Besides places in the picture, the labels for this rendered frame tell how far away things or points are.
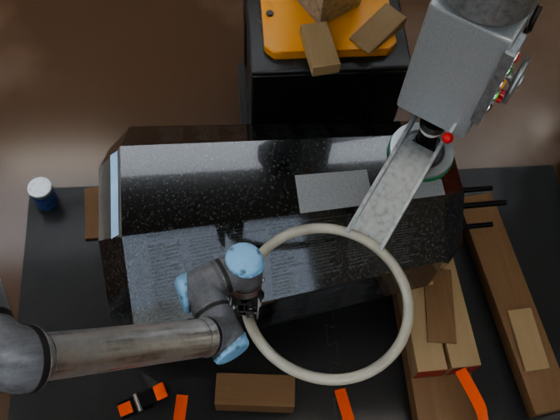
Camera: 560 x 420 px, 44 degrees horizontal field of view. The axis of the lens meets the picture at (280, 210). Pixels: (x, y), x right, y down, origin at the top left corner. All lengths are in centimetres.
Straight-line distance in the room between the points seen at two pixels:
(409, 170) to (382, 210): 15
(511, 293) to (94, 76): 218
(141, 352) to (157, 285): 84
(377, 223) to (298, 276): 34
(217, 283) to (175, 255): 57
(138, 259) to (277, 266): 44
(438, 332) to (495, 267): 46
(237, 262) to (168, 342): 30
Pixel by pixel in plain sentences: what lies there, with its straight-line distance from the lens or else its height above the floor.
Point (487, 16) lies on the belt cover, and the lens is 165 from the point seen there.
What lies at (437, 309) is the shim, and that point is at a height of 22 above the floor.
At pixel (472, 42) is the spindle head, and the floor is 147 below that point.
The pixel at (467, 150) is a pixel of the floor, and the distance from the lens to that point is 338.
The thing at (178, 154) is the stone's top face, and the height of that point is 80.
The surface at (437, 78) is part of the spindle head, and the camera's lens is 188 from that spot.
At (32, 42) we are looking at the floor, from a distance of 374.
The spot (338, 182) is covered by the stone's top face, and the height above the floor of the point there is 80.
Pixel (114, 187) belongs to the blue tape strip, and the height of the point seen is 78.
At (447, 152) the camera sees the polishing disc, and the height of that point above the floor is 83.
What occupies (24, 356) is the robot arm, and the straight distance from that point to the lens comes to 122.
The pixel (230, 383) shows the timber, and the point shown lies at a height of 14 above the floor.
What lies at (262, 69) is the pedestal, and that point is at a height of 74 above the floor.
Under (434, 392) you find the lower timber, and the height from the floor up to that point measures 11.
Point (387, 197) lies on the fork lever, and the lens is 209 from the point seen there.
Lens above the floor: 273
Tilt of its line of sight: 63 degrees down
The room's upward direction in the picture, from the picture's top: 5 degrees clockwise
